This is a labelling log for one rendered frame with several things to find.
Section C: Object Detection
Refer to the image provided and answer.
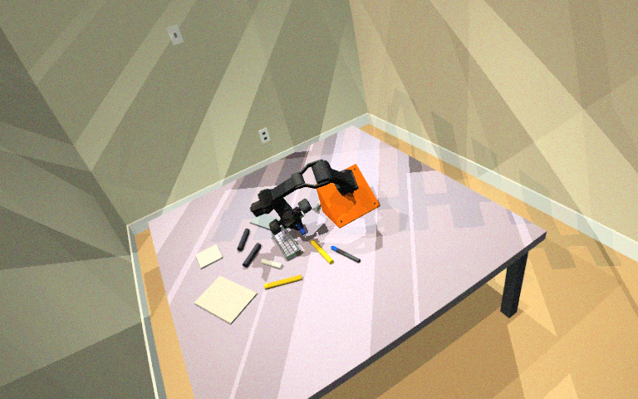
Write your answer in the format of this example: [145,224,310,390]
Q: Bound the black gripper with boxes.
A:
[269,199,312,235]

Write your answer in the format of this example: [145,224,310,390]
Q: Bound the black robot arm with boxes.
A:
[249,160,359,229]

